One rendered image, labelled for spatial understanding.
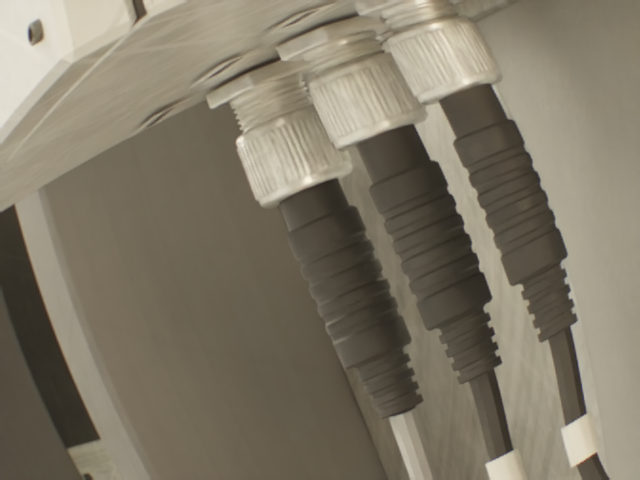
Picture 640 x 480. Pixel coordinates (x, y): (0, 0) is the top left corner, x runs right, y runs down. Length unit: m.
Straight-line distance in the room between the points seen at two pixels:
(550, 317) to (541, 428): 0.10
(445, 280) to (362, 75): 0.03
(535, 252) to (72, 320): 0.18
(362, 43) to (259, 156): 0.04
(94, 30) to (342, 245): 0.18
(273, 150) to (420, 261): 0.04
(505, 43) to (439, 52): 0.07
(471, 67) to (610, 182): 0.06
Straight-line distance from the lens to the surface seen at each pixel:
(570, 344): 0.60
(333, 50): 0.63
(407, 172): 0.63
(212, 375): 0.76
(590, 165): 0.65
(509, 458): 0.63
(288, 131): 0.66
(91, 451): 1.62
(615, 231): 0.65
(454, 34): 0.60
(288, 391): 0.77
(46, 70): 0.50
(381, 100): 0.63
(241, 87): 0.66
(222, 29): 0.57
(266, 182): 0.66
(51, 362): 1.63
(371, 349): 0.66
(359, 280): 0.66
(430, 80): 0.60
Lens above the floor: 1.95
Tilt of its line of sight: 41 degrees down
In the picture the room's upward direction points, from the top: 2 degrees counter-clockwise
